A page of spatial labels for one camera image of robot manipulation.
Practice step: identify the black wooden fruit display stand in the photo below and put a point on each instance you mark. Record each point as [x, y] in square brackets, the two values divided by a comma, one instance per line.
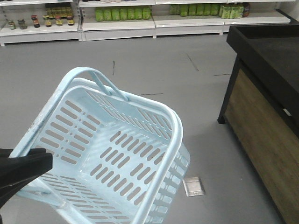
[261, 105]

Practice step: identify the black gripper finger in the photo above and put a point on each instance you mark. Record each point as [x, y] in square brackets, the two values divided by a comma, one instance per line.
[15, 173]

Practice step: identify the green-lid glass jar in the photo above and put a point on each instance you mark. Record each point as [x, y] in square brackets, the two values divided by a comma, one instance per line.
[11, 24]

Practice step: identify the yellow-label sauce jar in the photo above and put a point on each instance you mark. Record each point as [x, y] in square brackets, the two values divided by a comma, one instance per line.
[47, 21]

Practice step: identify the dark-lid glass jar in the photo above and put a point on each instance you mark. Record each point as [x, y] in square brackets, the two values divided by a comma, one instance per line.
[22, 24]

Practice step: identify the metal floor socket plate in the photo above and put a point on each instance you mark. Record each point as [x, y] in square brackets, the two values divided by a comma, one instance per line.
[193, 186]

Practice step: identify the row of green drink bottles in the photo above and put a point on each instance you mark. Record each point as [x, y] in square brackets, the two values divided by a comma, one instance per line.
[123, 13]

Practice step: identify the light blue plastic basket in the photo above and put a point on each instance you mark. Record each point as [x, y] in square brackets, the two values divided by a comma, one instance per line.
[118, 158]

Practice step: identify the red-lid sauce jar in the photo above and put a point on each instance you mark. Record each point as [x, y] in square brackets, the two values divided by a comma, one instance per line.
[35, 21]

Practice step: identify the white supermarket shelf unit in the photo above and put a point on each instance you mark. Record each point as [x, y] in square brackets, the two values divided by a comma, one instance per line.
[75, 19]

